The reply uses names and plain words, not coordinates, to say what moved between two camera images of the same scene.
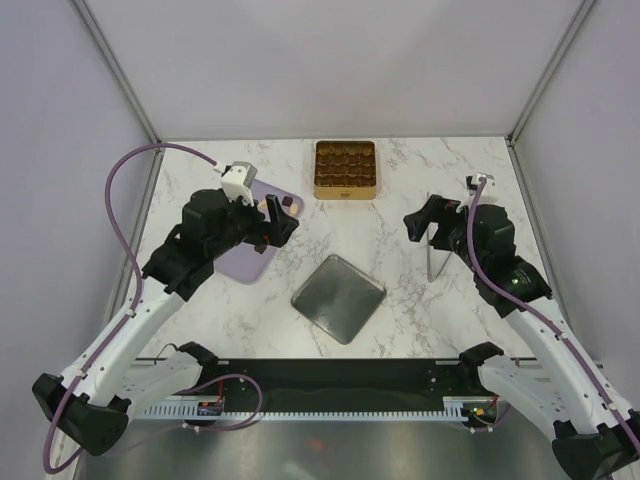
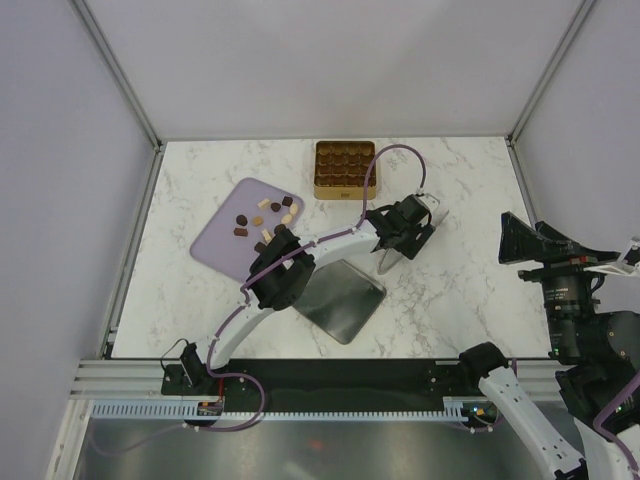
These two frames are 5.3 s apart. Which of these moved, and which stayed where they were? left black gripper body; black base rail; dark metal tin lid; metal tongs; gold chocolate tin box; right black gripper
Moved: metal tongs; left black gripper body; right black gripper
Stayed: black base rail; dark metal tin lid; gold chocolate tin box
